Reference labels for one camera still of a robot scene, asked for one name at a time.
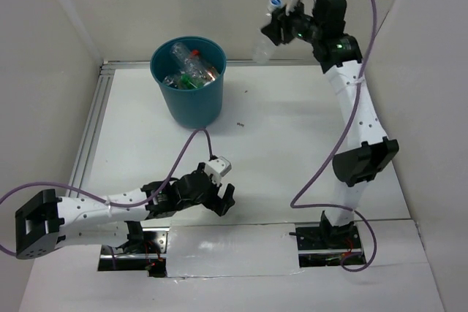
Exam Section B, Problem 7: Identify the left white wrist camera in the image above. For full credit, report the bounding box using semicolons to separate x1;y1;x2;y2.
204;157;232;186

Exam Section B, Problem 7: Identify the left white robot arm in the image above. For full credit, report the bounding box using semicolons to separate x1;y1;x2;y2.
15;157;235;260

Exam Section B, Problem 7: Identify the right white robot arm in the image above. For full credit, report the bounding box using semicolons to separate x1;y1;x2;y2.
260;0;399;248

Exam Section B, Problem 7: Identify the clear bottle red cap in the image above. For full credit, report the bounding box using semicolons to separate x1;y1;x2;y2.
191;50;219;82

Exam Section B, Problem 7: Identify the green plastic bottle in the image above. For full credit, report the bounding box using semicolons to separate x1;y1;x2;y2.
176;74;199;90

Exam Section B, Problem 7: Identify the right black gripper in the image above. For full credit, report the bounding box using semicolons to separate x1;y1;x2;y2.
261;0;322;46

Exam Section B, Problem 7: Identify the silver tape sheet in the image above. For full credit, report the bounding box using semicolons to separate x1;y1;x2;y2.
166;224;300;278

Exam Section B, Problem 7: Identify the clear bottle blue cap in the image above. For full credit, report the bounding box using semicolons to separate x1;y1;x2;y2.
252;0;282;64

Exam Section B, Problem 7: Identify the clear labelled bottle white cap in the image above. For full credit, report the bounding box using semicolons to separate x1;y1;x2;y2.
162;74;182;89

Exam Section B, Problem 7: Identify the aluminium frame rail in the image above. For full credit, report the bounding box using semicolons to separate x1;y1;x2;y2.
67;58;325;196

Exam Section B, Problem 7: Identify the clear crushed bottle white cap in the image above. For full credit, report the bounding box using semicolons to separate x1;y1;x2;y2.
170;42;205;79

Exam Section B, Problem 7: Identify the teal plastic bin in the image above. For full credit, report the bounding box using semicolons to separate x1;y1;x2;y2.
149;36;227;129

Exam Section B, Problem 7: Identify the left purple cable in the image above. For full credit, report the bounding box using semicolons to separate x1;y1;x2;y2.
0;128;216;273

